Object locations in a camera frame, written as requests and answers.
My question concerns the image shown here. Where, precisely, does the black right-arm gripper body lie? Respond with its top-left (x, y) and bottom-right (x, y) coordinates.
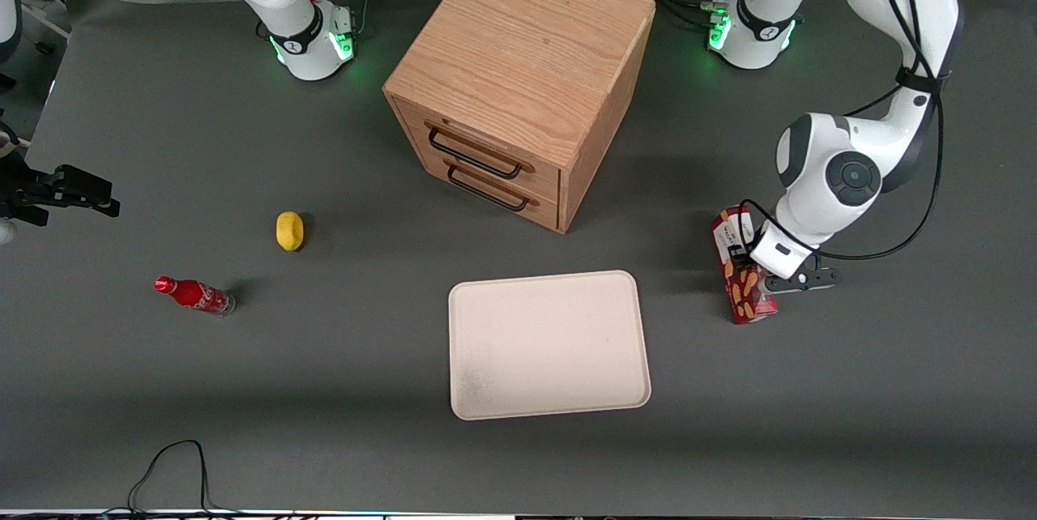
top-left (0, 152), bottom-right (56, 207)

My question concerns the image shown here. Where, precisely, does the red cookie box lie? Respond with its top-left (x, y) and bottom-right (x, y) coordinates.
top-left (711, 206), bottom-right (780, 326)

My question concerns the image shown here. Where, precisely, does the beige plastic tray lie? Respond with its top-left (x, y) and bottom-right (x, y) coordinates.
top-left (448, 270), bottom-right (652, 421)

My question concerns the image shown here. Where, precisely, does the red cola bottle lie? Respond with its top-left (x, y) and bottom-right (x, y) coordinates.
top-left (154, 275), bottom-right (237, 318)

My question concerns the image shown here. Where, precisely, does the wooden drawer front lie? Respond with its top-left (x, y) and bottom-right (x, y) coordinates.
top-left (394, 97), bottom-right (562, 198)
top-left (403, 141), bottom-right (561, 232)

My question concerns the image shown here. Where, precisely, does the yellow lemon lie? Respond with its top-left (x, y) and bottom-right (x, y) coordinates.
top-left (275, 211), bottom-right (305, 252)

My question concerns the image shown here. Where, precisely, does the wooden drawer cabinet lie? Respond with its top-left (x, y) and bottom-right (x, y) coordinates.
top-left (382, 0), bottom-right (657, 235)

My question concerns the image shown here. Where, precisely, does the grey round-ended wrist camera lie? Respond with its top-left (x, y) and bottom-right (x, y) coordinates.
top-left (764, 265), bottom-right (841, 295)

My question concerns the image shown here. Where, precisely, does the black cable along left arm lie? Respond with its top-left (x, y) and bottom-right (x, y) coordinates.
top-left (736, 0), bottom-right (947, 262)

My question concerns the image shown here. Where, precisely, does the black wire drawer handle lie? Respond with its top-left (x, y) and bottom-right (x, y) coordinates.
top-left (426, 124), bottom-right (526, 181)
top-left (446, 163), bottom-right (532, 213)

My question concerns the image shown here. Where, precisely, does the black left arm base cable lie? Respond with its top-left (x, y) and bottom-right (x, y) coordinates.
top-left (617, 0), bottom-right (732, 32)

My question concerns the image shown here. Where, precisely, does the thin black looped cable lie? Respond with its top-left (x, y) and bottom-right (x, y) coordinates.
top-left (126, 439), bottom-right (240, 518)

